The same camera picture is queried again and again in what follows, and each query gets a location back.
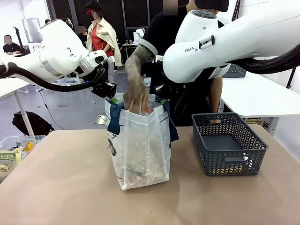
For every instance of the black green-tipped left gripper finger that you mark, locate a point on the black green-tipped left gripper finger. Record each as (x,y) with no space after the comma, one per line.
(108,99)
(115,100)

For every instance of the white side table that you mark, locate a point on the white side table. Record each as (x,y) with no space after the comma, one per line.
(257,98)
(11,89)

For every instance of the yellow snack packet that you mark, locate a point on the yellow snack packet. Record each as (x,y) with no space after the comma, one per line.
(9,161)

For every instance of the tattooed right forearm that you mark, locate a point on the tattooed right forearm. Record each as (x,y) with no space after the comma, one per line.
(137,70)

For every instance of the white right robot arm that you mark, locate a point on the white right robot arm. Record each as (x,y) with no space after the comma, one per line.
(225,39)

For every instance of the black green-tipped right gripper finger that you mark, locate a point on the black green-tipped right gripper finger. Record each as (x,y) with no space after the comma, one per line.
(168,100)
(164,101)

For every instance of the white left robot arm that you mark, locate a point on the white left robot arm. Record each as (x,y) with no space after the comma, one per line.
(56,51)

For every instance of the person in black t-shirt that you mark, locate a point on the person in black t-shirt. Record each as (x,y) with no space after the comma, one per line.
(159,28)

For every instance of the seated person in black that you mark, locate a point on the seated person in black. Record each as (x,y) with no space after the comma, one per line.
(11,48)

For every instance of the black backpack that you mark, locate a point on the black backpack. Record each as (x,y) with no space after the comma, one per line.
(31,123)

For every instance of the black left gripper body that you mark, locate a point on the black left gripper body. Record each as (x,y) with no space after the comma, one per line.
(104,89)

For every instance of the clear plastic crate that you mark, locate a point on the clear plastic crate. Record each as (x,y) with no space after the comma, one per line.
(23,144)

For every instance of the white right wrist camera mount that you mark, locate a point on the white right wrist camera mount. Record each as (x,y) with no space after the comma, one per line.
(159,58)

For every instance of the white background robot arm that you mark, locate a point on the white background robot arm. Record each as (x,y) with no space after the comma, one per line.
(140,34)

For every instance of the bare left forearm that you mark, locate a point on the bare left forearm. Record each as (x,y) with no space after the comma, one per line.
(216,93)

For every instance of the person's right hand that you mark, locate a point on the person's right hand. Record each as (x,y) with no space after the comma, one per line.
(136,100)

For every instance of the standing person in dark clothes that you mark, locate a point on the standing person in dark clothes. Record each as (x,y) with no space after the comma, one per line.
(82,35)

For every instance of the mannequin with cream jacket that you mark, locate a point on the mannequin with cream jacket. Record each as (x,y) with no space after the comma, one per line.
(103,39)

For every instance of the grey whiteboard panel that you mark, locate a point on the grey whiteboard panel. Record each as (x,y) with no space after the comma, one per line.
(31,30)

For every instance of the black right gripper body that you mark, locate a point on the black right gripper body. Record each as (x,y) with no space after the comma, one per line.
(170,90)

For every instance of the metal mannequin base plate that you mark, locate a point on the metal mannequin base plate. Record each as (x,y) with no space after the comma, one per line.
(99,119)

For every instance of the black tripod stand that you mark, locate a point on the black tripod stand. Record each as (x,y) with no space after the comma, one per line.
(18,37)

